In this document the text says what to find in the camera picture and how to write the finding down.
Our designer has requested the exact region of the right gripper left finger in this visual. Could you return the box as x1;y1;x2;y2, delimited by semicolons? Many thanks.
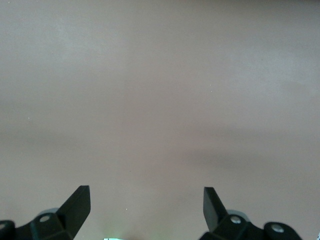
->
0;185;91;240

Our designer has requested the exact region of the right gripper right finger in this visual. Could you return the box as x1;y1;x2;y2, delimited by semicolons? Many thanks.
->
198;186;303;240

